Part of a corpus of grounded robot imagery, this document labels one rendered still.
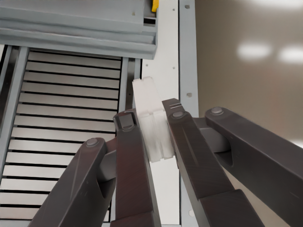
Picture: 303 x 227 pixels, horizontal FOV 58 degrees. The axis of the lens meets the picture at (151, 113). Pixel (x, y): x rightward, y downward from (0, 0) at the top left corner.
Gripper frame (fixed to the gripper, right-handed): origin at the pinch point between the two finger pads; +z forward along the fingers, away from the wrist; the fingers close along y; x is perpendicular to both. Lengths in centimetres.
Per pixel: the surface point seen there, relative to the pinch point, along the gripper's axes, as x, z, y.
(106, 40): -3, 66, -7
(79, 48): -4, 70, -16
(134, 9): 3, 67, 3
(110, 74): -14, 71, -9
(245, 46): -21, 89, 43
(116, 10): 4, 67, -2
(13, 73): -6, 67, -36
